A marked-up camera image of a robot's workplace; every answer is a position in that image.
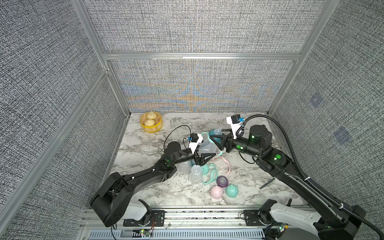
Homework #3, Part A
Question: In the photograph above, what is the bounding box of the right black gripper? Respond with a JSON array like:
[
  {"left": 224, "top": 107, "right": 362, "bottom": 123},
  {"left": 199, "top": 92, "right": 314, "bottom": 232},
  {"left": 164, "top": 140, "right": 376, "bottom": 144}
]
[{"left": 212, "top": 129, "right": 265, "bottom": 163}]

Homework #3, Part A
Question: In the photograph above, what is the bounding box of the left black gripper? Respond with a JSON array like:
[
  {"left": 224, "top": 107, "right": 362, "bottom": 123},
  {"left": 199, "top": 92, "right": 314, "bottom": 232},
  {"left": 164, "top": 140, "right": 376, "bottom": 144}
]
[{"left": 171, "top": 140, "right": 215, "bottom": 167}]

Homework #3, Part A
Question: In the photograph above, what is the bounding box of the mint bottle handle ring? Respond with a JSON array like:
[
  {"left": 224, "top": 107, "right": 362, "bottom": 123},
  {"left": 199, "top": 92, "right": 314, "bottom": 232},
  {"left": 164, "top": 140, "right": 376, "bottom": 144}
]
[{"left": 200, "top": 131, "right": 224, "bottom": 157}]

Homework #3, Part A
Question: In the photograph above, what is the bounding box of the dark teal nipple collar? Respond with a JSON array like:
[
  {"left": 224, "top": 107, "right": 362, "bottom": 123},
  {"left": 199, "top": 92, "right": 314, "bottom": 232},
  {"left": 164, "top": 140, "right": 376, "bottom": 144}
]
[{"left": 209, "top": 128, "right": 223, "bottom": 143}]

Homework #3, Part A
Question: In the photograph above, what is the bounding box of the clear baby bottle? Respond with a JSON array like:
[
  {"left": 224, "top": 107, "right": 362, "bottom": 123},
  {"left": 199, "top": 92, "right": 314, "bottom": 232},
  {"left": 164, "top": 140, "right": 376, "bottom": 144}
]
[{"left": 198, "top": 139, "right": 217, "bottom": 155}]

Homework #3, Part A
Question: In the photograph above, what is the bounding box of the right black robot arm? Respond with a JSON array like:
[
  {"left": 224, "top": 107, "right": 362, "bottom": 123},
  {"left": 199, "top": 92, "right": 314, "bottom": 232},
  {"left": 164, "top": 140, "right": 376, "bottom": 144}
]
[{"left": 210, "top": 125, "right": 366, "bottom": 240}]

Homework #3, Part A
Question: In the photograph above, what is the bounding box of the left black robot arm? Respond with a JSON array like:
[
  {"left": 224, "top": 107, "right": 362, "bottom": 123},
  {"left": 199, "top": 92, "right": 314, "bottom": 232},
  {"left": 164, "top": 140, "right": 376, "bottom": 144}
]
[{"left": 90, "top": 142, "right": 216, "bottom": 227}]

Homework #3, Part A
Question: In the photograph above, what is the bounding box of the mint bottle cap middle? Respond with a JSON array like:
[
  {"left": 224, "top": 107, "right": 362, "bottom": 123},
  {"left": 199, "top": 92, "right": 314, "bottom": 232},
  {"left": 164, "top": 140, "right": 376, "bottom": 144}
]
[{"left": 201, "top": 164, "right": 210, "bottom": 176}]

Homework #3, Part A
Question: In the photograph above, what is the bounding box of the mint bottle cap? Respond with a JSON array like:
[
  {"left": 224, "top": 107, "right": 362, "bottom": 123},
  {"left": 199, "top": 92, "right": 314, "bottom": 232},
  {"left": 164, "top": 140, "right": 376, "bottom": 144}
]
[
  {"left": 201, "top": 164, "right": 210, "bottom": 176},
  {"left": 225, "top": 184, "right": 239, "bottom": 199}
]

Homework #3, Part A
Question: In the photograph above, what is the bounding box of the clear bottle front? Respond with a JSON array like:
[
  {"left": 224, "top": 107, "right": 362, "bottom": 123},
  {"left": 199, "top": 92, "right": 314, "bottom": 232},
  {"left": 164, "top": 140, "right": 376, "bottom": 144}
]
[{"left": 190, "top": 165, "right": 203, "bottom": 184}]

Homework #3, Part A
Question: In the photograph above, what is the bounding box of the clear bottle left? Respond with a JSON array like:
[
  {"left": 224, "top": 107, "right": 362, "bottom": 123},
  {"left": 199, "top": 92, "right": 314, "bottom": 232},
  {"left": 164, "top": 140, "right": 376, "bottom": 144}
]
[{"left": 177, "top": 161, "right": 192, "bottom": 173}]

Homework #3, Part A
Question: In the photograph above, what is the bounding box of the purple nipple collar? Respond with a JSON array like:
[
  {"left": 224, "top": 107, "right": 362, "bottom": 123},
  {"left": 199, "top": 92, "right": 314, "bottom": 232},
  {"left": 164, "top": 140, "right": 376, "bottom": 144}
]
[{"left": 216, "top": 176, "right": 229, "bottom": 188}]

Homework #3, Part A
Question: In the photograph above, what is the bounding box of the pink bottle cap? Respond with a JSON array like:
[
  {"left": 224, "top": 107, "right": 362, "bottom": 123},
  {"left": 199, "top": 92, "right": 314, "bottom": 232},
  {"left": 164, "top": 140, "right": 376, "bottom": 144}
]
[{"left": 210, "top": 186, "right": 224, "bottom": 200}]

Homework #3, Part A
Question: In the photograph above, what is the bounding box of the mint bottle cap front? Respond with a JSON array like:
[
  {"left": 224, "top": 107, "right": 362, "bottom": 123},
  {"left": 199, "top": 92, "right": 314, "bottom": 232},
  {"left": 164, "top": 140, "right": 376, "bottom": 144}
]
[{"left": 225, "top": 184, "right": 239, "bottom": 199}]

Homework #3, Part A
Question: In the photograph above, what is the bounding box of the yellow steamer basket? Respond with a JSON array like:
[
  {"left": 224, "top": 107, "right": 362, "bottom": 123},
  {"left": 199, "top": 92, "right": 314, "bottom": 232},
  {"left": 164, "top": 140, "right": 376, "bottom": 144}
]
[{"left": 140, "top": 111, "right": 164, "bottom": 133}]

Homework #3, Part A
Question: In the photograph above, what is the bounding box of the lower beige bun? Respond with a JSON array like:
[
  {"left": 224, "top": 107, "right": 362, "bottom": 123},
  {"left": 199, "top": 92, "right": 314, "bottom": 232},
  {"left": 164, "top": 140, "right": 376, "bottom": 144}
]
[{"left": 144, "top": 119, "right": 156, "bottom": 127}]

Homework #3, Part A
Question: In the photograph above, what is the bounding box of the beige bun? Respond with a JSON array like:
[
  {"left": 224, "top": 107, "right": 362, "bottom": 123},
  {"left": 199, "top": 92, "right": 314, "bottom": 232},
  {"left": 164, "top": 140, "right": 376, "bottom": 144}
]
[
  {"left": 146, "top": 111, "right": 157, "bottom": 119},
  {"left": 144, "top": 119, "right": 156, "bottom": 127}
]

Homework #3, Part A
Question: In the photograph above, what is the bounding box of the upper beige bun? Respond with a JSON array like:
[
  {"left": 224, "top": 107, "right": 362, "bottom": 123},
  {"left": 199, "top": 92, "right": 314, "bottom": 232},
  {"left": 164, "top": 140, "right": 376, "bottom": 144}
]
[{"left": 146, "top": 111, "right": 157, "bottom": 119}]

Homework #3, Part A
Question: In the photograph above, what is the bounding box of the pink bottle handle ring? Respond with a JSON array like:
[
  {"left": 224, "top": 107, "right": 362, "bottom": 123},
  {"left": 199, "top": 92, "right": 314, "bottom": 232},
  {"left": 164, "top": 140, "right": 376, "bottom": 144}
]
[{"left": 220, "top": 155, "right": 231, "bottom": 174}]

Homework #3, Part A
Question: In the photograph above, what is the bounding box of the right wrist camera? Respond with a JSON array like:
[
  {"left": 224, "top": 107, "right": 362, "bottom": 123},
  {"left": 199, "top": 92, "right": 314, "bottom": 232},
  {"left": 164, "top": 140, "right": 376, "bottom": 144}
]
[{"left": 226, "top": 114, "right": 245, "bottom": 139}]

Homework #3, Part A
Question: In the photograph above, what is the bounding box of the mint handle ring front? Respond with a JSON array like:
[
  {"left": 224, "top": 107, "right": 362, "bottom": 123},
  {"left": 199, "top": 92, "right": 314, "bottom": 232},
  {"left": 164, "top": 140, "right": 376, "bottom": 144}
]
[{"left": 202, "top": 163, "right": 219, "bottom": 186}]

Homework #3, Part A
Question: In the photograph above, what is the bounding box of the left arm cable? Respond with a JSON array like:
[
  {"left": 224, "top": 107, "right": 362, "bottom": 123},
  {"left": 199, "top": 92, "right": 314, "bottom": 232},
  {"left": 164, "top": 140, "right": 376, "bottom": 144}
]
[{"left": 163, "top": 124, "right": 193, "bottom": 151}]

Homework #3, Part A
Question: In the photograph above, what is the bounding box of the aluminium front rail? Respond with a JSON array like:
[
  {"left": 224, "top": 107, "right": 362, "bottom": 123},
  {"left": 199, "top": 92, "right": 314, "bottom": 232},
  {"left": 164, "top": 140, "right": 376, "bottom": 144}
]
[{"left": 77, "top": 206, "right": 331, "bottom": 232}]

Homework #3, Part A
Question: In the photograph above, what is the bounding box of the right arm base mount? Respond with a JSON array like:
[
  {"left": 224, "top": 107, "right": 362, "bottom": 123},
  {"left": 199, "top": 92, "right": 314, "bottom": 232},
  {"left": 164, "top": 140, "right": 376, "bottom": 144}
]
[{"left": 243, "top": 210, "right": 284, "bottom": 228}]

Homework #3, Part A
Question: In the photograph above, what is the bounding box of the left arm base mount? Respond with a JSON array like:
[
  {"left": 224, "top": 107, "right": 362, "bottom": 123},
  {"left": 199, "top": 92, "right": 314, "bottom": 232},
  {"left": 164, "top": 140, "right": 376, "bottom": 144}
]
[{"left": 123, "top": 210, "right": 166, "bottom": 228}]

